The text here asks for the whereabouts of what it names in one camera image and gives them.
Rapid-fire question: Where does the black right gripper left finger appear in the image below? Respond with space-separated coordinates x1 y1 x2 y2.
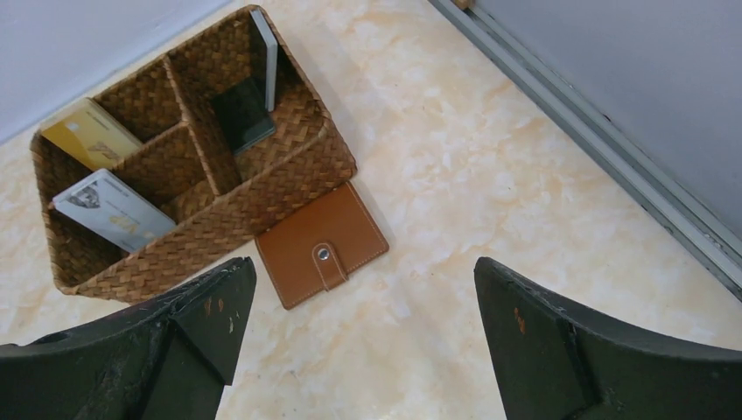
1 257 256 419

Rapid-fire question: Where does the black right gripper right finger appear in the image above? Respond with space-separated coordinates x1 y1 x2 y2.
474 256 741 419

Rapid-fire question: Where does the brown leather card holder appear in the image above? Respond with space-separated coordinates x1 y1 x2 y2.
255 182 389 310

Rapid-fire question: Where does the black credit card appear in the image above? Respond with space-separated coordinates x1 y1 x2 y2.
210 77 277 155

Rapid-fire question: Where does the silver white credit card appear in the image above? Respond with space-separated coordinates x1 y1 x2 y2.
52 169 176 253

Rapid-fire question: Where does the gold credit card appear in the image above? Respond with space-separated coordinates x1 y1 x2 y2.
40 97 143 171

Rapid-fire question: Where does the grey credit card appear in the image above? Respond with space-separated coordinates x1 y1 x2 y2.
250 9 278 112

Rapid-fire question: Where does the woven wicker divided basket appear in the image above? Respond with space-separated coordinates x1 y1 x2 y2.
30 4 357 304

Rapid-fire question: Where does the aluminium frame rail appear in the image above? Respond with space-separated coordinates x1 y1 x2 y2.
433 1 741 298

